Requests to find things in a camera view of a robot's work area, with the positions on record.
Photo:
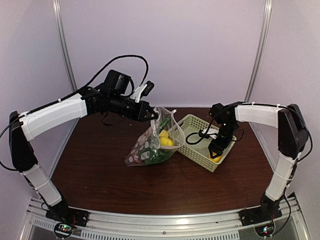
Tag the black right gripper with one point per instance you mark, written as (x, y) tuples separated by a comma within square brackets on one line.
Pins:
[(214, 143)]

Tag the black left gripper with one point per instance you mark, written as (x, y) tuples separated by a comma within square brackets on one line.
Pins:
[(138, 114)]

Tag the yellow lemon toy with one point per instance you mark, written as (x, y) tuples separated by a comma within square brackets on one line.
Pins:
[(216, 159)]

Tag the green plastic basket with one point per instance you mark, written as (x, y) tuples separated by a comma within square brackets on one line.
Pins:
[(189, 126)]

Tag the dark green cucumber toy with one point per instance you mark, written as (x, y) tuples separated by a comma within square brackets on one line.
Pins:
[(164, 123)]

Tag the clear zip top bag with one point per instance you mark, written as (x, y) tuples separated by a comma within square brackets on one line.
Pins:
[(150, 138)]

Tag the green lime toy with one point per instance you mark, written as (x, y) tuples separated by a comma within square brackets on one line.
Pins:
[(164, 139)]

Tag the green bok choy toy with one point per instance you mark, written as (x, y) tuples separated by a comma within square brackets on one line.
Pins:
[(149, 157)]

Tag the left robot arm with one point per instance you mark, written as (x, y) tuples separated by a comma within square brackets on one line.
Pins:
[(108, 97)]

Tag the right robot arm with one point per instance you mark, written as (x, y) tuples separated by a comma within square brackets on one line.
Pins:
[(281, 131)]

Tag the right circuit board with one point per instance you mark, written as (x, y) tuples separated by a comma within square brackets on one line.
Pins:
[(265, 230)]

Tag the circuit board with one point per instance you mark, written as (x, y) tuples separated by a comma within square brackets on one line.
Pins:
[(265, 230), (63, 230)]

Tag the left circuit board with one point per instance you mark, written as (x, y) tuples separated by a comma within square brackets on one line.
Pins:
[(63, 230)]

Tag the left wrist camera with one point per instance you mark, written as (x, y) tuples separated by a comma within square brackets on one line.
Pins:
[(142, 91)]

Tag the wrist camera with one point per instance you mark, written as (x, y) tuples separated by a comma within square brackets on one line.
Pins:
[(208, 133), (142, 91)]

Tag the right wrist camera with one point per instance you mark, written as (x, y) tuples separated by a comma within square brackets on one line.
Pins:
[(208, 133)]

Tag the aluminium front rail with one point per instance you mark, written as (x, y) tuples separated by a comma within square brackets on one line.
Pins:
[(223, 225)]

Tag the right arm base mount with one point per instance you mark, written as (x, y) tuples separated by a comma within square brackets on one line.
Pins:
[(269, 209)]

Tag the right aluminium frame post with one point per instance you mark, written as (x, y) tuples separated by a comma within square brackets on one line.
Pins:
[(264, 32)]

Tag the aluminium frame post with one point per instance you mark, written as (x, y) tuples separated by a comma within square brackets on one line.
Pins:
[(63, 44), (264, 32)]

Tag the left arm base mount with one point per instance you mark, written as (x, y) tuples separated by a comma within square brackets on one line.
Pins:
[(61, 212)]

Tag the left aluminium frame post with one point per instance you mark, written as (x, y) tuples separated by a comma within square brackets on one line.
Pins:
[(63, 44)]

